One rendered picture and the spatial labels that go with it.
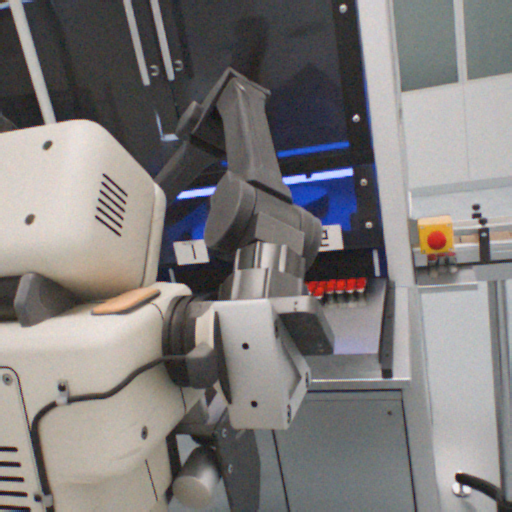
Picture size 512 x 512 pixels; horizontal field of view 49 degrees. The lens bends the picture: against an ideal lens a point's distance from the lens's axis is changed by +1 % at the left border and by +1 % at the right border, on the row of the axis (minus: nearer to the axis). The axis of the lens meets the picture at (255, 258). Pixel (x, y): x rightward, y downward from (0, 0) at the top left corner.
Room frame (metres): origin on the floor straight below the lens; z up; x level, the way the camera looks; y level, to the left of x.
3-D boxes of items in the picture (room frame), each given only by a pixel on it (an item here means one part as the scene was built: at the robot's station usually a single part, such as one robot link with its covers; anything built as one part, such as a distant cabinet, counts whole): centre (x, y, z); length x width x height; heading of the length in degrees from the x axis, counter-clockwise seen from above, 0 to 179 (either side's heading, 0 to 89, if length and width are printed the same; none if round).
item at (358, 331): (1.06, -0.10, 0.90); 0.34 x 0.26 x 0.04; 162
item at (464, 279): (1.23, -0.44, 0.87); 0.14 x 0.13 x 0.02; 162
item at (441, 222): (1.20, -0.41, 1.00); 0.08 x 0.07 x 0.07; 162
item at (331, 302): (1.16, -0.14, 0.90); 0.18 x 0.02 x 0.05; 72
